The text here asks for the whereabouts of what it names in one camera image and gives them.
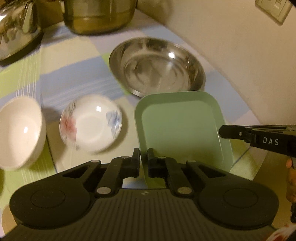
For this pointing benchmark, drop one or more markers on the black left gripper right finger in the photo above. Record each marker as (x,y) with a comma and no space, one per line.
(170,171)

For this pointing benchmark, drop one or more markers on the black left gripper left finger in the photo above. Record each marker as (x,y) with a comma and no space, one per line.
(116,171)

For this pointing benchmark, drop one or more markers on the green square plastic plate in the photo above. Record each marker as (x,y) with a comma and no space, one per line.
(184,126)

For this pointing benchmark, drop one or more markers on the small floral ceramic saucer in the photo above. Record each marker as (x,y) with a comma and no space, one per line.
(91,123)

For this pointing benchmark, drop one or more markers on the white ceramic floral bowl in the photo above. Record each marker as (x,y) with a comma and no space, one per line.
(23,133)

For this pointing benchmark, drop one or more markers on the right hand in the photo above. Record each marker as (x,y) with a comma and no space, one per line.
(291,181)

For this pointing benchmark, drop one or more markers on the large stainless steel dish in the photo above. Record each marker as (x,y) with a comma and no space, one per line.
(146,66)

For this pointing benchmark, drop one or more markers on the stainless steel steamer pot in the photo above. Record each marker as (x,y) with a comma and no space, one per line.
(93,17)

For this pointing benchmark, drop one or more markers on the stainless steel kettle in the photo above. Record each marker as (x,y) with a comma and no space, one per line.
(21,30)

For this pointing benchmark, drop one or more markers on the wall socket plate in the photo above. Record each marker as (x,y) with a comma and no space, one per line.
(276,9)

